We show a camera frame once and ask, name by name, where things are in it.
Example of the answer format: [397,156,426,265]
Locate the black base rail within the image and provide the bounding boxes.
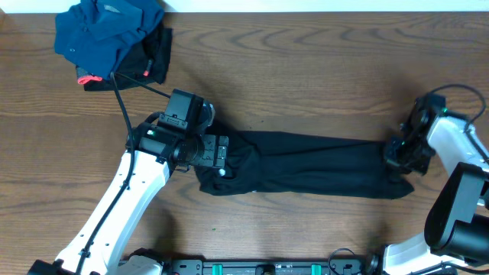
[163,257,381,275]

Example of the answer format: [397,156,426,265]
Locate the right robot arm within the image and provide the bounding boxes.
[377,110,488,274]

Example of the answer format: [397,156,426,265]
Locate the black t-shirt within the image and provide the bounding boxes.
[195,121,414,199]

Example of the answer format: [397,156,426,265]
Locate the blue polo shirt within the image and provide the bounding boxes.
[54,0,164,79]

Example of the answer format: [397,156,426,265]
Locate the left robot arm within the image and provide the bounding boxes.
[28,122,228,275]

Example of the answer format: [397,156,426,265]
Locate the black folded garment red trim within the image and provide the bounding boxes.
[76,24,173,92]

